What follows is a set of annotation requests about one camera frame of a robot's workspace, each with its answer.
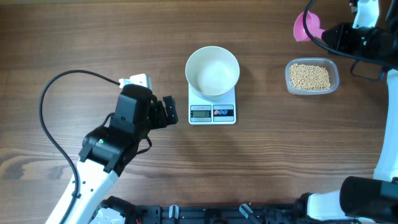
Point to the white bowl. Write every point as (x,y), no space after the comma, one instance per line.
(212,71)

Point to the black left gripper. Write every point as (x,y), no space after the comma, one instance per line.
(161,121)

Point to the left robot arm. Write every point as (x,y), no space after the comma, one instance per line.
(109,148)

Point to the soybeans pile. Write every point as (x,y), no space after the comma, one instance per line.
(309,77)

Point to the clear plastic container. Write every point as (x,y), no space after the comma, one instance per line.
(321,62)

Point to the white digital kitchen scale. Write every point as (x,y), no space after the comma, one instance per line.
(211,111)

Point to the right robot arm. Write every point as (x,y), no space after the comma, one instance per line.
(350,133)

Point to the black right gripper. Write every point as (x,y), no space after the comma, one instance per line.
(344,30)

